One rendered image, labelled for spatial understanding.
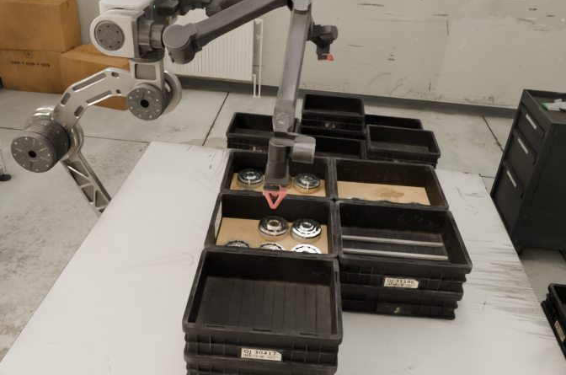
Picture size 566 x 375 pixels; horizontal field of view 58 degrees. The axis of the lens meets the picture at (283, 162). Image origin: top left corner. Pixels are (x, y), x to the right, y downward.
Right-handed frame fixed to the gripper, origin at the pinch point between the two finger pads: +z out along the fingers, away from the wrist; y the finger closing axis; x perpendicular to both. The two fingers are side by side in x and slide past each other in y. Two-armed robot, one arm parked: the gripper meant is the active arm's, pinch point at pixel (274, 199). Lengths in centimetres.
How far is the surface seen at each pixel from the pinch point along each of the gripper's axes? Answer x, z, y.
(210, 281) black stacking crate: 16.4, 23.9, -11.3
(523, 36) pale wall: -196, 29, 319
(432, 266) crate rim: -48, 13, -8
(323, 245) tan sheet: -17.7, 23.1, 9.2
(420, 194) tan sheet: -57, 23, 45
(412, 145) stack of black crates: -78, 57, 152
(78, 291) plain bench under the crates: 59, 38, -8
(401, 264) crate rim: -39.0, 12.9, -7.8
